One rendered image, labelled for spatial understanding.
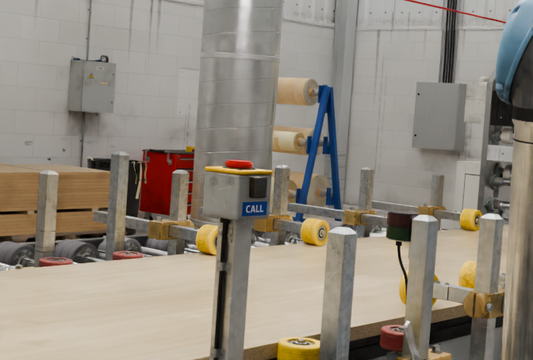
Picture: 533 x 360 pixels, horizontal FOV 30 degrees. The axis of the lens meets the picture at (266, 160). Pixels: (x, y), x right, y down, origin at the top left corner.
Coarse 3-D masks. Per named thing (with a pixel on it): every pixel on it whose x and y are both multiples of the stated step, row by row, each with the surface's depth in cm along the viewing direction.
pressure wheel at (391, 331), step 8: (384, 328) 189; (392, 328) 190; (400, 328) 189; (384, 336) 187; (392, 336) 186; (400, 336) 185; (384, 344) 187; (392, 344) 186; (400, 344) 185; (400, 352) 188
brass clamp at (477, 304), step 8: (472, 296) 198; (480, 296) 197; (488, 296) 198; (496, 296) 199; (464, 304) 199; (472, 304) 198; (480, 304) 197; (488, 304) 197; (496, 304) 199; (472, 312) 198; (480, 312) 197; (488, 312) 198; (496, 312) 200
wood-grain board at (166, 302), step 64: (192, 256) 266; (256, 256) 273; (320, 256) 282; (384, 256) 290; (448, 256) 300; (0, 320) 177; (64, 320) 180; (128, 320) 184; (192, 320) 187; (256, 320) 191; (320, 320) 195; (384, 320) 200
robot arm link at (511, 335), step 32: (512, 32) 100; (512, 64) 100; (512, 96) 103; (512, 160) 104; (512, 192) 104; (512, 224) 104; (512, 256) 104; (512, 288) 104; (512, 320) 104; (512, 352) 104
